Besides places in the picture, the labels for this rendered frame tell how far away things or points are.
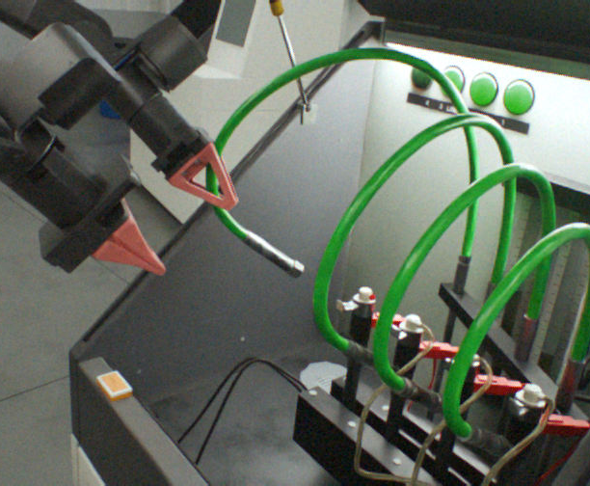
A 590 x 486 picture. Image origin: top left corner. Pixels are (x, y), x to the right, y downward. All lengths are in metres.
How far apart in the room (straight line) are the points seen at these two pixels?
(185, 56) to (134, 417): 0.47
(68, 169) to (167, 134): 0.24
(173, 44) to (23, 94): 0.31
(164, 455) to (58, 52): 0.51
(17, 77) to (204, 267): 0.60
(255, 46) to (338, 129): 2.52
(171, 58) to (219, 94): 2.79
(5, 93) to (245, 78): 3.14
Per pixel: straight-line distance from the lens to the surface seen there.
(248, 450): 1.02
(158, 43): 0.79
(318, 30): 3.80
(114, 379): 0.94
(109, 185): 0.55
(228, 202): 0.76
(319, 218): 1.15
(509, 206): 0.82
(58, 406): 2.52
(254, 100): 0.76
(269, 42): 3.65
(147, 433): 0.87
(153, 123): 0.76
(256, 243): 0.81
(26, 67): 0.51
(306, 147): 1.08
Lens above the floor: 1.50
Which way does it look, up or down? 22 degrees down
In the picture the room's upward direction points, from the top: 6 degrees clockwise
